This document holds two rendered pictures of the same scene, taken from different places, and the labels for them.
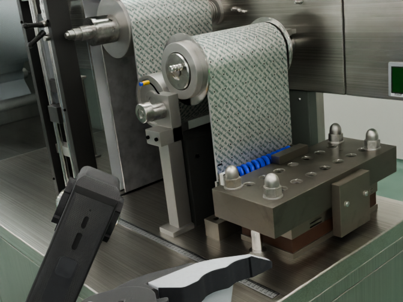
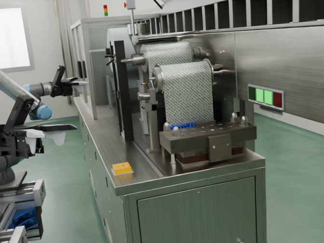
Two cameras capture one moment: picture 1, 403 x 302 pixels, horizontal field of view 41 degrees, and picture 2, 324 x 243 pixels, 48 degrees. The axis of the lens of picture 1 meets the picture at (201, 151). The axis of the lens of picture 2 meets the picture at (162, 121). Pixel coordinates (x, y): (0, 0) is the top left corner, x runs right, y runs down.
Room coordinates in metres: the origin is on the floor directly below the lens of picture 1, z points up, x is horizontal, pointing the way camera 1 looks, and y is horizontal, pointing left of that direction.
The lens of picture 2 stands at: (-0.48, -0.65, 1.46)
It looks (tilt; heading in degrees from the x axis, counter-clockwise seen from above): 13 degrees down; 23
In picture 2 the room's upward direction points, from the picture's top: 5 degrees counter-clockwise
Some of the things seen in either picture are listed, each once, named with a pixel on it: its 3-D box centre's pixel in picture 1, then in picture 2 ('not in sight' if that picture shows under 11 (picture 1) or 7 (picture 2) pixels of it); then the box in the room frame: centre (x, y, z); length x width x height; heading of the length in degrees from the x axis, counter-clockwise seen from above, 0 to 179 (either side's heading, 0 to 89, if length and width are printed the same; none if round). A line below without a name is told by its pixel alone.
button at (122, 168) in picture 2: not in sight; (121, 168); (0.82, 0.10, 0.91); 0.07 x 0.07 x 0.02; 39
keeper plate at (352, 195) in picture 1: (352, 202); (220, 147); (0.99, -0.29, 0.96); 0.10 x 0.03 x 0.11; 129
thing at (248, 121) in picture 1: (253, 124); (189, 107); (1.12, -0.12, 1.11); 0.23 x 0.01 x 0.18; 129
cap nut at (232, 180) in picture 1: (232, 175); (167, 127); (0.98, -0.05, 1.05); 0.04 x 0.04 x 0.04
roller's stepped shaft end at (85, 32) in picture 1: (77, 33); (126, 60); (1.23, 0.24, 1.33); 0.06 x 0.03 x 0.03; 129
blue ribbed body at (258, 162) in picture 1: (261, 165); (190, 126); (1.10, -0.13, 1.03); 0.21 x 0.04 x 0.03; 129
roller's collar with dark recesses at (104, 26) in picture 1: (101, 30); (138, 60); (1.27, 0.20, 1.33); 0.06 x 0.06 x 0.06; 39
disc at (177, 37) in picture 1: (185, 69); (158, 79); (1.10, 0.01, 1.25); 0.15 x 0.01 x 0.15; 39
